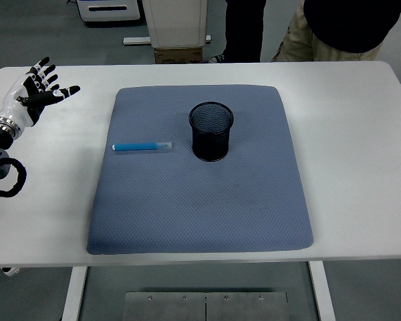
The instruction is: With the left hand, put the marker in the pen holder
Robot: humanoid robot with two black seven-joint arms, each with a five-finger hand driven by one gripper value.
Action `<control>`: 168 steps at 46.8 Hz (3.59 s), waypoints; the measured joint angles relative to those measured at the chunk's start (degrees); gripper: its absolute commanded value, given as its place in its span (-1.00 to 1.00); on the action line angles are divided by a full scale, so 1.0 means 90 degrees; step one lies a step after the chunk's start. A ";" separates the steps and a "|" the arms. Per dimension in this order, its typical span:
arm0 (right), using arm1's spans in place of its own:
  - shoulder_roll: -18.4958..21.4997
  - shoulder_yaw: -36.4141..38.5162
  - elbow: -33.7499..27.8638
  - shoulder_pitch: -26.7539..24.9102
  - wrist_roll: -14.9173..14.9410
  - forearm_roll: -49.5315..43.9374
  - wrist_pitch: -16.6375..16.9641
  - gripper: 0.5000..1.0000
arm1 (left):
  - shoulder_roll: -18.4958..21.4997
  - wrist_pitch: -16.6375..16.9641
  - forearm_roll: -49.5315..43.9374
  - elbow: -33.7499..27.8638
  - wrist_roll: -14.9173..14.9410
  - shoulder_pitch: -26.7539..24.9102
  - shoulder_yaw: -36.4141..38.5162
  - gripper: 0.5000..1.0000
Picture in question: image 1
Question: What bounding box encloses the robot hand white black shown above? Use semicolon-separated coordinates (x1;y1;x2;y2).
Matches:
0;56;82;128

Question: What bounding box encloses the blue marker clear cap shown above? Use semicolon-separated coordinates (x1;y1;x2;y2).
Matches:
112;141;173;152

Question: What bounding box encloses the black mesh pen holder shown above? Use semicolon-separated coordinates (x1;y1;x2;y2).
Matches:
188;102;235;163

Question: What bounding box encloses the white appliance with black slot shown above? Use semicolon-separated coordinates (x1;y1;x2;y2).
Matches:
76;0;142;23

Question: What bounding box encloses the white base bar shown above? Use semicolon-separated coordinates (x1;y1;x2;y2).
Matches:
122;35;212;45

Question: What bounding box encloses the cardboard box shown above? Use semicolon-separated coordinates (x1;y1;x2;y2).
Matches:
153;46;204;64

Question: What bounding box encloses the white table leg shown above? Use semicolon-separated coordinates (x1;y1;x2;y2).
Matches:
60;266;88;321
308;260;337;321

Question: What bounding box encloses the blue-grey textured mat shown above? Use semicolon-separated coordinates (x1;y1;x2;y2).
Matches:
86;84;315;256

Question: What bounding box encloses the person in black trousers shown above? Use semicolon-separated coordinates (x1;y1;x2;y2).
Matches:
209;0;267;64

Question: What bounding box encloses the person in beige trousers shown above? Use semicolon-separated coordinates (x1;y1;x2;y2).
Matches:
271;0;401;63

